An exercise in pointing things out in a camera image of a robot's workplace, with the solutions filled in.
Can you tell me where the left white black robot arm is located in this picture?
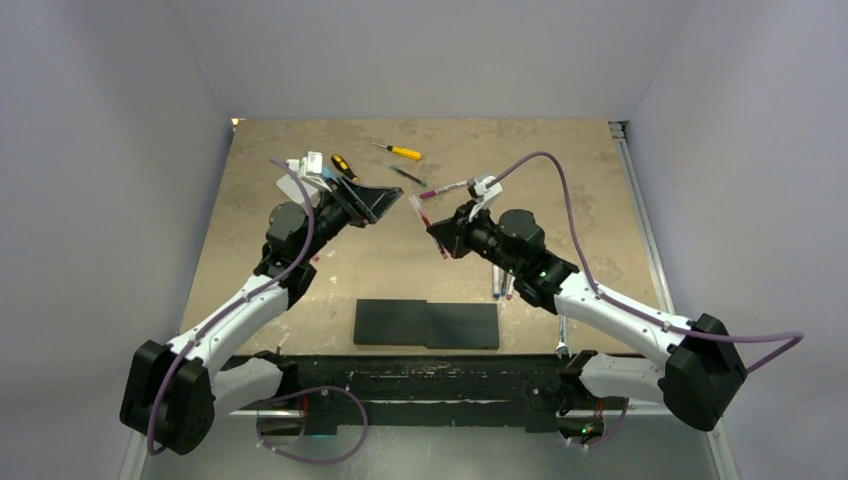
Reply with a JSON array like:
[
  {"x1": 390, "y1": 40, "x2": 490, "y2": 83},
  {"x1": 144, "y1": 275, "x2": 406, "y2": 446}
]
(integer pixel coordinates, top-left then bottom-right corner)
[{"x1": 119, "y1": 179, "x2": 403, "y2": 456}]

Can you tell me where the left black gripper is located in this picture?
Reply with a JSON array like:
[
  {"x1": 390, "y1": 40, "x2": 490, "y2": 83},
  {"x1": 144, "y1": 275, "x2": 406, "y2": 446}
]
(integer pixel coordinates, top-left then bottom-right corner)
[{"x1": 298, "y1": 175, "x2": 400, "y2": 263}]

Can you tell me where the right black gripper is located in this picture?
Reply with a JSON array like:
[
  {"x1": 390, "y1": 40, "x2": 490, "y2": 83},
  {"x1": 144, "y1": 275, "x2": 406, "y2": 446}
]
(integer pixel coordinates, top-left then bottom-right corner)
[{"x1": 430, "y1": 199, "x2": 522, "y2": 277}]

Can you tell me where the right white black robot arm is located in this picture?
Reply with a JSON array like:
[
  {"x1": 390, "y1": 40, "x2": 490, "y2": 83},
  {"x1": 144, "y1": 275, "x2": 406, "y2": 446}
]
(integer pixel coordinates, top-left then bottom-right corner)
[{"x1": 426, "y1": 205, "x2": 747, "y2": 431}]

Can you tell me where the red clear pen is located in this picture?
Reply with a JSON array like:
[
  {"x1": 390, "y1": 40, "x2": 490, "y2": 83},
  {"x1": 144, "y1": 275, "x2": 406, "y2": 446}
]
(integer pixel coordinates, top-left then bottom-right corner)
[{"x1": 409, "y1": 195, "x2": 449, "y2": 259}]

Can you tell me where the black yellow screwdriver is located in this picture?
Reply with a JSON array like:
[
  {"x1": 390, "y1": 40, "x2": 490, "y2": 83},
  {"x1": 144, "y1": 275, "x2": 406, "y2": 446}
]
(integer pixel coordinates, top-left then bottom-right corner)
[{"x1": 331, "y1": 154, "x2": 359, "y2": 183}]

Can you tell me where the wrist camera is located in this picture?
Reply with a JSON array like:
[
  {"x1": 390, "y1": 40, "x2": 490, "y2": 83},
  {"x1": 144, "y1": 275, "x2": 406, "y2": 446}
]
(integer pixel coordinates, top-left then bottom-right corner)
[
  {"x1": 467, "y1": 174, "x2": 503, "y2": 221},
  {"x1": 285, "y1": 151, "x2": 330, "y2": 191}
]

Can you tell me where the pink cap white marker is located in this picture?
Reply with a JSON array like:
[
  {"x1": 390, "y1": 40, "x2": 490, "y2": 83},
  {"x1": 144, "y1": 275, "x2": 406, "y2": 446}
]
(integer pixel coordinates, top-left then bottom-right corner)
[{"x1": 504, "y1": 274, "x2": 515, "y2": 300}]

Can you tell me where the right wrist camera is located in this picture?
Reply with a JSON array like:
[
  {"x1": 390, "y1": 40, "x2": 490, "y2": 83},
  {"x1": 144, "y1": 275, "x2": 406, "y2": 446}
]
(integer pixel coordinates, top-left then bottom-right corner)
[{"x1": 467, "y1": 174, "x2": 503, "y2": 221}]

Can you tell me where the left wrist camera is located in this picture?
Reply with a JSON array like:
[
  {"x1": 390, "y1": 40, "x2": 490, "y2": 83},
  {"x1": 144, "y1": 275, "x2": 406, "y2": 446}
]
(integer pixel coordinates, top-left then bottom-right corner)
[{"x1": 285, "y1": 151, "x2": 330, "y2": 191}]

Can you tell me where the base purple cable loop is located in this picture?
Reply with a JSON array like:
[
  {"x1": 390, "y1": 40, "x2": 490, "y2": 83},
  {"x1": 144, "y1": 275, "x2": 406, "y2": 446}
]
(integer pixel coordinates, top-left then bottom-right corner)
[{"x1": 255, "y1": 386, "x2": 370, "y2": 466}]

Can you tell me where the silver wrench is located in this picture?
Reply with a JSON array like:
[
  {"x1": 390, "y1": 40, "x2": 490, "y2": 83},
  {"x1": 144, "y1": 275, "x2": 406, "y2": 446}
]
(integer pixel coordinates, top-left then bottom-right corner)
[{"x1": 555, "y1": 315, "x2": 571, "y2": 359}]

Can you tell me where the yellow handle screwdriver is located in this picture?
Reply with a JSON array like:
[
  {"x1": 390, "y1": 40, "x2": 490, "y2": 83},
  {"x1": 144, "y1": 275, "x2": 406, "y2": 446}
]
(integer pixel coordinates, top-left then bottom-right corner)
[{"x1": 372, "y1": 142, "x2": 423, "y2": 161}]

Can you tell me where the aluminium side rail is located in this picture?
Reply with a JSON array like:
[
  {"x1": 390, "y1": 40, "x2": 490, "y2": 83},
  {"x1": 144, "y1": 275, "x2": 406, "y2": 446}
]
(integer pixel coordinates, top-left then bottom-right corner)
[{"x1": 608, "y1": 122, "x2": 675, "y2": 313}]

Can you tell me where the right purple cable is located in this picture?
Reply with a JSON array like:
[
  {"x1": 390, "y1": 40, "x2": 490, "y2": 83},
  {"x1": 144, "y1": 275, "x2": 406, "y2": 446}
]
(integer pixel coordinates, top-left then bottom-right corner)
[{"x1": 490, "y1": 151, "x2": 805, "y2": 377}]

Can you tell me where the black base frame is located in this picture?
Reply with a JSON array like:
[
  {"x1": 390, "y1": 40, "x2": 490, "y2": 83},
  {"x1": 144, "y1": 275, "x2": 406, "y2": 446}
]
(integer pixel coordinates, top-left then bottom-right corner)
[{"x1": 258, "y1": 352, "x2": 625, "y2": 436}]

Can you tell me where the black rectangular block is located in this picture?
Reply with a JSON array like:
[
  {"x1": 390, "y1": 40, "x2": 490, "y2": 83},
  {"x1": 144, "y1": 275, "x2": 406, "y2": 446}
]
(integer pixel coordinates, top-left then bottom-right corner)
[{"x1": 353, "y1": 299, "x2": 500, "y2": 350}]

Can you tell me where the magenta cap marker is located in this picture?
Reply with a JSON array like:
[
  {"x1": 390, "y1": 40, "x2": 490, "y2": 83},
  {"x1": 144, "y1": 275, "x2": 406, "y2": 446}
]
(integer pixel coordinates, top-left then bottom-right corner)
[{"x1": 418, "y1": 181, "x2": 468, "y2": 200}]

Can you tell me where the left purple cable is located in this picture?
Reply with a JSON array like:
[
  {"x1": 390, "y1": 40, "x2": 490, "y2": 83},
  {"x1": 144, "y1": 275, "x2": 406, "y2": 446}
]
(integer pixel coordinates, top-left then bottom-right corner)
[{"x1": 146, "y1": 156, "x2": 317, "y2": 457}]

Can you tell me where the white square box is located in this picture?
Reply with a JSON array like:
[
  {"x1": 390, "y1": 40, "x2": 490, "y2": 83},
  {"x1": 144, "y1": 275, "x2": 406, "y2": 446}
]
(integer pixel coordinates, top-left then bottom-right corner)
[{"x1": 276, "y1": 175, "x2": 319, "y2": 206}]

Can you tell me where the blue white marker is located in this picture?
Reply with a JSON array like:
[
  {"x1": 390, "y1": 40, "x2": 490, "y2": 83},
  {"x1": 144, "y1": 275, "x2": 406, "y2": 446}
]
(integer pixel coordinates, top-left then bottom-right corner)
[{"x1": 492, "y1": 265, "x2": 502, "y2": 299}]

